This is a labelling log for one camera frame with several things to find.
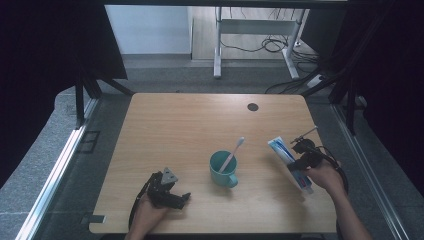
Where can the dark curtain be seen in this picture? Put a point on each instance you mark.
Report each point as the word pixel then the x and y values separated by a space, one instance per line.
pixel 393 83
pixel 40 66

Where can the white power strip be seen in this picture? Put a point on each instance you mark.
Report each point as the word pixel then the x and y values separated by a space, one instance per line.
pixel 315 81

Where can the teal cup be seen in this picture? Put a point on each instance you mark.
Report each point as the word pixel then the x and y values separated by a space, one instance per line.
pixel 221 178

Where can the person's left hand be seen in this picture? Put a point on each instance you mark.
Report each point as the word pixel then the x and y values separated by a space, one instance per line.
pixel 146 216

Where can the dark round table grommet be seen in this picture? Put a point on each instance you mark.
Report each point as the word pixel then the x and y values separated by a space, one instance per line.
pixel 252 107

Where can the aluminium rail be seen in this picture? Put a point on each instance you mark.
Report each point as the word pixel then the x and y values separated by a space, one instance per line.
pixel 363 166
pixel 56 173

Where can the white desk frame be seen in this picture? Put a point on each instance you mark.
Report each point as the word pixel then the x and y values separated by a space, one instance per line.
pixel 256 26

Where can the person's right hand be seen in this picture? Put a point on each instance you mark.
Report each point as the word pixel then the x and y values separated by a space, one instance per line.
pixel 328 178

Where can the dark floor hatch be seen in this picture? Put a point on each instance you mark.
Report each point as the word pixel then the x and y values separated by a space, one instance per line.
pixel 89 141

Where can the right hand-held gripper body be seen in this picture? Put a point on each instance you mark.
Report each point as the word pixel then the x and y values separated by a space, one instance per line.
pixel 311 155

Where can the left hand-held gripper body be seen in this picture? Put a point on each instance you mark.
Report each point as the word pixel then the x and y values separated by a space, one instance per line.
pixel 160 191

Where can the black metal stand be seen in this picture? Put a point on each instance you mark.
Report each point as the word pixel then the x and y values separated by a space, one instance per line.
pixel 79 100
pixel 350 100

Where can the blue white toothpaste tube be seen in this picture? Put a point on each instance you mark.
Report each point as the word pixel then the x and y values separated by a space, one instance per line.
pixel 281 150

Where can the pink toothbrush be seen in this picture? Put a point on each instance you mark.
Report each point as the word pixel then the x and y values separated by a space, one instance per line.
pixel 233 153

